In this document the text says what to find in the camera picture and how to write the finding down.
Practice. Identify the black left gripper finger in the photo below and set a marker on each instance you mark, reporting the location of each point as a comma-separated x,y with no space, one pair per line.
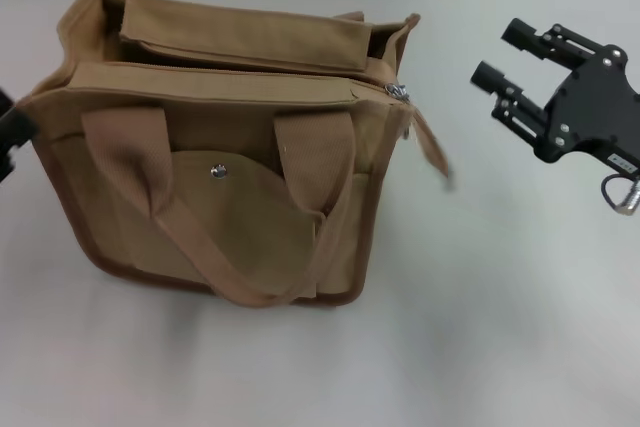
17,132
5,102

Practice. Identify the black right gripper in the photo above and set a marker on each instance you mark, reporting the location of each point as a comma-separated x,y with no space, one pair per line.
595,107

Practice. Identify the khaki canvas food bag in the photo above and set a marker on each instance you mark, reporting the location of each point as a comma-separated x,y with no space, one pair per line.
225,172

